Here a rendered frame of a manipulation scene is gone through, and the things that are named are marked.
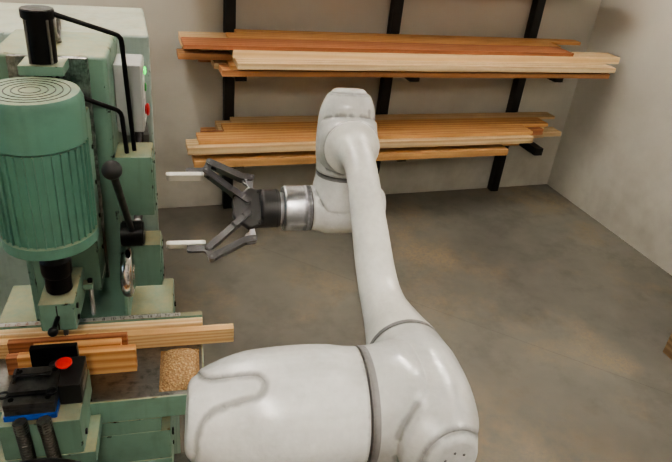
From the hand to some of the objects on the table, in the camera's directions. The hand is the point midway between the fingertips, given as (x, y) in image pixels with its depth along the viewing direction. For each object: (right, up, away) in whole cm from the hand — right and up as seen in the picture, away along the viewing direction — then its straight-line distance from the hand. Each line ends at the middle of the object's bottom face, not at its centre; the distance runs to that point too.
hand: (172, 209), depth 111 cm
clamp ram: (-27, -37, +11) cm, 47 cm away
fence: (-31, -30, +25) cm, 50 cm away
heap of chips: (-4, -36, +20) cm, 41 cm away
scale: (-30, -25, +22) cm, 45 cm away
